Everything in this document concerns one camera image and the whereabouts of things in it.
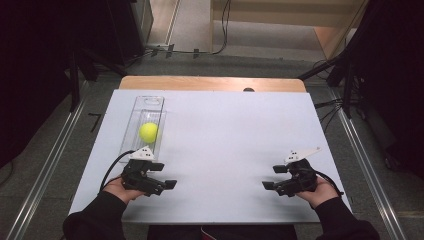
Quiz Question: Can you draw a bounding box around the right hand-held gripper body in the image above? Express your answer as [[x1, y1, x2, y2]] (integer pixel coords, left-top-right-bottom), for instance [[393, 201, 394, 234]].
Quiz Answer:
[[274, 146, 323, 198]]

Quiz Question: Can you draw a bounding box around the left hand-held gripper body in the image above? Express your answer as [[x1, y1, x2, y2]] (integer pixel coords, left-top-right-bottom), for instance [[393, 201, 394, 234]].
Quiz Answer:
[[120, 145, 166, 197]]

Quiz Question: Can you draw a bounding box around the yellow tennis ball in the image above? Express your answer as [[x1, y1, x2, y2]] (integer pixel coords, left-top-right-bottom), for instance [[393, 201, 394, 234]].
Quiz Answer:
[[138, 121, 160, 145]]

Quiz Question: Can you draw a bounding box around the clear plastic container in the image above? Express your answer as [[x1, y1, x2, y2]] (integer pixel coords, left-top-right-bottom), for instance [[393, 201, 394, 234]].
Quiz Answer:
[[118, 95, 168, 164]]

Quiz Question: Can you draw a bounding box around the person's left hand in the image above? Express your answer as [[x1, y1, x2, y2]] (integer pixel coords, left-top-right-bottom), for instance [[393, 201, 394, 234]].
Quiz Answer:
[[102, 175, 147, 205]]

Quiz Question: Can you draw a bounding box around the person's right hand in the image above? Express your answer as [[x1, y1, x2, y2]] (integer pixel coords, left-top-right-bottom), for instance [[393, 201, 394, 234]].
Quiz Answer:
[[295, 176, 341, 210]]

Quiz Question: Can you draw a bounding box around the white board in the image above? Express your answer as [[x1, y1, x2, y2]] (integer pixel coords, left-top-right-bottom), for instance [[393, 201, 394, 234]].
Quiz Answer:
[[67, 88, 353, 225]]

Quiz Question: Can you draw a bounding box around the wooden table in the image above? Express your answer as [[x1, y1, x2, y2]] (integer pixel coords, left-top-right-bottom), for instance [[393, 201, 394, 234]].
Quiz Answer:
[[118, 75, 307, 94]]

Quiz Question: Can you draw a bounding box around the black stand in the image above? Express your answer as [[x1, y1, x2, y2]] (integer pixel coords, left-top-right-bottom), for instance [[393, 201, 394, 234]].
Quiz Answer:
[[66, 46, 129, 113], [297, 49, 356, 119]]

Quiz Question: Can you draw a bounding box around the dark cabinet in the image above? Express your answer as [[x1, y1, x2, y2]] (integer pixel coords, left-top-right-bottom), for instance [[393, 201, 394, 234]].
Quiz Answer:
[[109, 0, 155, 66]]

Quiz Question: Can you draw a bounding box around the dark curtain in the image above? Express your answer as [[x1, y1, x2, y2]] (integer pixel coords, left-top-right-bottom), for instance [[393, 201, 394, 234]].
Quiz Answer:
[[0, 0, 116, 169], [336, 0, 424, 179]]

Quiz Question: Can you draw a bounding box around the light wooden shelf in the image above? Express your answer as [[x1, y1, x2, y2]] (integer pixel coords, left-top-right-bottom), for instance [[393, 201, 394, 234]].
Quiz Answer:
[[209, 0, 369, 61]]

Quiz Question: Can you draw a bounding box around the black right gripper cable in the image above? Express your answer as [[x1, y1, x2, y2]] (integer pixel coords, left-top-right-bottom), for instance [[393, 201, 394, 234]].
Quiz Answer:
[[298, 166, 346, 199]]

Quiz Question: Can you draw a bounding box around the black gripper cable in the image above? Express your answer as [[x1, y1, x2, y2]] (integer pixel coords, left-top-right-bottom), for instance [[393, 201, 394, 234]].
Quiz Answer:
[[99, 149, 135, 193], [298, 166, 346, 199]]

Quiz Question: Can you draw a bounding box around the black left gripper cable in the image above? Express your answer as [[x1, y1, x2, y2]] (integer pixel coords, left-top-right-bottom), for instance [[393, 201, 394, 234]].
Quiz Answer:
[[99, 149, 135, 193]]

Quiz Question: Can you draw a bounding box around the metal floor rail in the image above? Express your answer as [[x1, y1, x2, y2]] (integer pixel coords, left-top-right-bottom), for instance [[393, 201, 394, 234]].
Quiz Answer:
[[5, 80, 89, 240], [327, 87, 408, 240]]

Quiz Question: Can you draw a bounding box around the bundle of black floor cables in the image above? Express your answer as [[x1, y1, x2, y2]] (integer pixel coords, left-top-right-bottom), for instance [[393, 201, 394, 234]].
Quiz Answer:
[[314, 97, 345, 132]]

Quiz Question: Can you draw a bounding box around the black hanging cable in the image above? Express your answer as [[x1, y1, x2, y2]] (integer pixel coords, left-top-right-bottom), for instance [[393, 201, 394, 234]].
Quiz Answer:
[[191, 0, 233, 56]]

